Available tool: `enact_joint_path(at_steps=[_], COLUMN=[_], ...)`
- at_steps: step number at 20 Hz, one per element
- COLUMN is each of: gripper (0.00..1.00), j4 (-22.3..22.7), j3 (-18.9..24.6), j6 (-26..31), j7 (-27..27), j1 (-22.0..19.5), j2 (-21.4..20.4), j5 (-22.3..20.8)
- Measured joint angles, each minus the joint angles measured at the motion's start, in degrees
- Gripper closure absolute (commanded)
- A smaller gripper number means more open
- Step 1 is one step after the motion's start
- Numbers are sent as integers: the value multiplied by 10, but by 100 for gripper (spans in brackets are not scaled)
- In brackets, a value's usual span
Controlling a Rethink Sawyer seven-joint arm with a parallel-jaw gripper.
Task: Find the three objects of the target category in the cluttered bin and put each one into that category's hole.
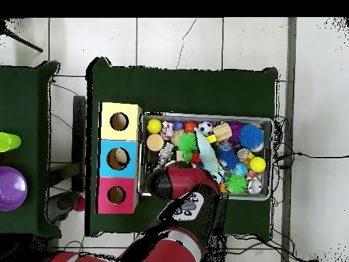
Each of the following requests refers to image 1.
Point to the multicolour spiky caterpillar toy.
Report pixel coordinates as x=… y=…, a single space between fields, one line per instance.
x=195 y=158

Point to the light blue waffle cloth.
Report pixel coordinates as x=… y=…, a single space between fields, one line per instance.
x=208 y=155

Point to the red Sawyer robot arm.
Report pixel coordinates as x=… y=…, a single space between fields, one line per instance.
x=185 y=177

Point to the shallow clear mesh bin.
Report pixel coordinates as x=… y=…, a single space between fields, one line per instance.
x=196 y=116

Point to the wooden box with three holes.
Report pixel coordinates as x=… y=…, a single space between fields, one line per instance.
x=120 y=135

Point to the silver toy robot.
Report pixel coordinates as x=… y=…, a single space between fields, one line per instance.
x=166 y=154

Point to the green spiky ball with eyes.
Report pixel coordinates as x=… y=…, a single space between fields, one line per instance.
x=188 y=142

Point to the tan round disc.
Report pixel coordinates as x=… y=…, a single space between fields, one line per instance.
x=155 y=142

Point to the yellow plastic ball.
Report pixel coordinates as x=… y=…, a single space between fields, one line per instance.
x=258 y=164
x=154 y=126

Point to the small soccer ball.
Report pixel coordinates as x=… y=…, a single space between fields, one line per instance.
x=205 y=128

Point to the striped wooden block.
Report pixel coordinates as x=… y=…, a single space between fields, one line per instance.
x=222 y=132

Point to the dark green table cloth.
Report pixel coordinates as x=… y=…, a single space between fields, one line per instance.
x=30 y=109
x=177 y=90

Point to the plain green spiky ball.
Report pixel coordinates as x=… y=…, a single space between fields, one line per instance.
x=236 y=184

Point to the large blue spiky ball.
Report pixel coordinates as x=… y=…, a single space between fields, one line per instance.
x=251 y=137

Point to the grey box with red button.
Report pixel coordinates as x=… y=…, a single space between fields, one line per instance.
x=64 y=204

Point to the lime green cup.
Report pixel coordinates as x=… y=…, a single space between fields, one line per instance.
x=9 y=142

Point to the purple plastic bowl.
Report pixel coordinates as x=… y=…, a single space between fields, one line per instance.
x=12 y=188

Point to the black rod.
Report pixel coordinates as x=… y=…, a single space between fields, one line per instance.
x=27 y=44

